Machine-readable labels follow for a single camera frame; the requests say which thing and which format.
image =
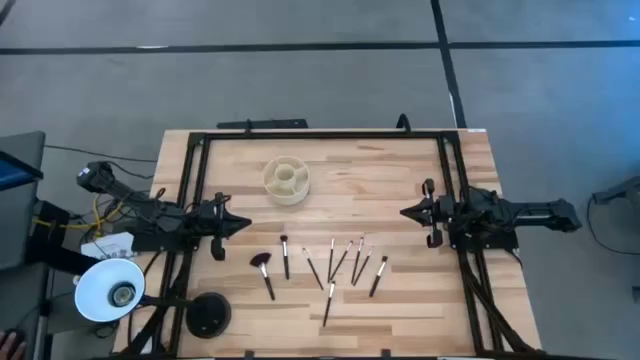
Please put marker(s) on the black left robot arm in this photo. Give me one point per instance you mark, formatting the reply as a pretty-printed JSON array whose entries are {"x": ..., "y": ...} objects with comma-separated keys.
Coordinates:
[{"x": 150, "y": 212}]

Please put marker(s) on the round dark head makeup brush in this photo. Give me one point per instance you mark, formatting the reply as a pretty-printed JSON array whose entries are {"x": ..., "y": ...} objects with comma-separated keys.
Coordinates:
[{"x": 285, "y": 260}]

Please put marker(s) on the person's hand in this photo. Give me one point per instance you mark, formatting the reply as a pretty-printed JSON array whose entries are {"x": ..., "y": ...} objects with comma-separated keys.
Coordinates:
[{"x": 9, "y": 347}]

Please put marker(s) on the long silver ferrule makeup brush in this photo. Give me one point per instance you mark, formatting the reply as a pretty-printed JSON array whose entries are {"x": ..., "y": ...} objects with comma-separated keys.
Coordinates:
[{"x": 377, "y": 277}]

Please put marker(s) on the black power strip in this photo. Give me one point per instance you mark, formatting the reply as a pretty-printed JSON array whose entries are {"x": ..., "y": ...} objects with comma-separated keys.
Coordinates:
[{"x": 262, "y": 124}]

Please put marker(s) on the cream round compartment organizer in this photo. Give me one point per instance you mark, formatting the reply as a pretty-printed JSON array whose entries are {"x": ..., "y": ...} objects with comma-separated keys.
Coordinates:
[{"x": 280, "y": 195}]

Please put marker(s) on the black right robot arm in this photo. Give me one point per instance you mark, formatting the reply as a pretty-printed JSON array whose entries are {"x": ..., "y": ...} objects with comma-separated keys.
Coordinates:
[{"x": 525, "y": 212}]

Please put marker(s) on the grey side desk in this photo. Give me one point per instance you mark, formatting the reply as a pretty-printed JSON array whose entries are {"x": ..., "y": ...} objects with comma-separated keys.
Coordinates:
[{"x": 20, "y": 225}]

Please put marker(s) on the black fan makeup brush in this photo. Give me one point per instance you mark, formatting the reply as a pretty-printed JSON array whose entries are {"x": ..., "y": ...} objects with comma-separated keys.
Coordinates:
[{"x": 260, "y": 260}]

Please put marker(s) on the grey chair base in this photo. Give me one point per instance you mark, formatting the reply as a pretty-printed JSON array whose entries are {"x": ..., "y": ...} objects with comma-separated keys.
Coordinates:
[{"x": 620, "y": 192}]

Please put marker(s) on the black table clamp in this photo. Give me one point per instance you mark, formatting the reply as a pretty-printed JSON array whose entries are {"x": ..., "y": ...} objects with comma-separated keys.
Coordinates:
[
  {"x": 385, "y": 354},
  {"x": 248, "y": 355}
]

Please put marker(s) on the laptop with blue screen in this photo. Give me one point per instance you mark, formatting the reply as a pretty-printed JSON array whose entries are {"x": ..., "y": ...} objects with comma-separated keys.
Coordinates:
[{"x": 15, "y": 172}]

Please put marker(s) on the white paper sheet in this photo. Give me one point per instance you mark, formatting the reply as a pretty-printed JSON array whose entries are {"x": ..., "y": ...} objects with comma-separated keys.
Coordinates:
[{"x": 107, "y": 245}]

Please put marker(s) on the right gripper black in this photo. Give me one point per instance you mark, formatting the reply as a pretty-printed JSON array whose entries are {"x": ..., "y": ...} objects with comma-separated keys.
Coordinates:
[{"x": 442, "y": 212}]

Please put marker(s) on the white shade desk lamp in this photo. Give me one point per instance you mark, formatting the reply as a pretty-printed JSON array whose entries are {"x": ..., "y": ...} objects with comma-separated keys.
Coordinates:
[{"x": 100, "y": 280}]

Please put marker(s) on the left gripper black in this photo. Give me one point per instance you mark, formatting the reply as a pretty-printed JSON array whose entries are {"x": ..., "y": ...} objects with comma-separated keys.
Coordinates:
[{"x": 215, "y": 222}]

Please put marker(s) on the black aluminium table frame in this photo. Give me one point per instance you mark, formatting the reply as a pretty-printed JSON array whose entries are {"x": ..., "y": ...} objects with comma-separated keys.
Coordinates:
[{"x": 325, "y": 135}]

